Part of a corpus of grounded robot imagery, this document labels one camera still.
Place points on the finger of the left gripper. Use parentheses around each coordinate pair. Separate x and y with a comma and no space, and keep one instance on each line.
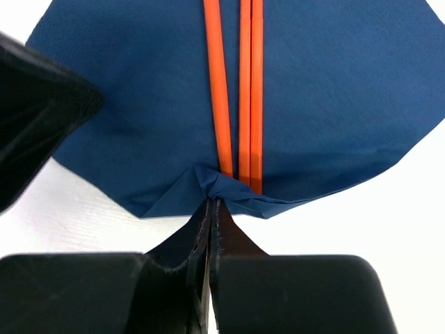
(42,103)

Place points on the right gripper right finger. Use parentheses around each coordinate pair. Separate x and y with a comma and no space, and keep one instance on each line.
(254,292)

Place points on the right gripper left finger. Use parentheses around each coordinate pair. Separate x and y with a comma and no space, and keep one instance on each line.
(165,290)

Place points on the orange plastic spoon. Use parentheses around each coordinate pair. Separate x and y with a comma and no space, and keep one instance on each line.
(218,85)

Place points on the dark blue paper napkin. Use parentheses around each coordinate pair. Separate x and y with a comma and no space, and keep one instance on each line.
(349,88)

